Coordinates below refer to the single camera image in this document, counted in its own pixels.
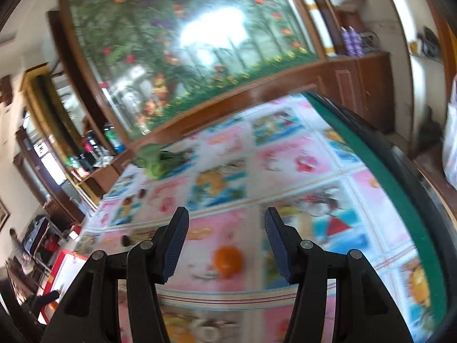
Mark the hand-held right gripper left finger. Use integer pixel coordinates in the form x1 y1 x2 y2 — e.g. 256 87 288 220
41 206 190 343

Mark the green broccoli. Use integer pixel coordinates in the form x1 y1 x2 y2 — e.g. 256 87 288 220
134 144 190 181

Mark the purple bottle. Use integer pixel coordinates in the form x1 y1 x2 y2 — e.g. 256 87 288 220
340 27 353 57
352 27 365 57

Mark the printed tablecloth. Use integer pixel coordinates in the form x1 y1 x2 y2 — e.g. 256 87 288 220
75 93 438 343

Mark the floral glass panel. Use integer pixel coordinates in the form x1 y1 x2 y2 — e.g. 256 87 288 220
59 0 322 136

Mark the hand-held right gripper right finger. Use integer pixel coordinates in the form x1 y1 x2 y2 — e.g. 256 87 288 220
264 206 420 343

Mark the green plastic bottle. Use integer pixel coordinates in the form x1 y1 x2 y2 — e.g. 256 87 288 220
105 125 125 152

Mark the white plastic bag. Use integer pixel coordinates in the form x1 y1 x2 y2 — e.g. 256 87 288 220
442 75 457 183

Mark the wooden cabinet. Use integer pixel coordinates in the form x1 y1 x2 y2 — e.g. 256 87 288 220
321 52 395 133

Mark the orange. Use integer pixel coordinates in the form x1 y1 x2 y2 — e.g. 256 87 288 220
213 246 244 278

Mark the red box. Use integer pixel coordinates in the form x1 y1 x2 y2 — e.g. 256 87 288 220
37 249 90 324

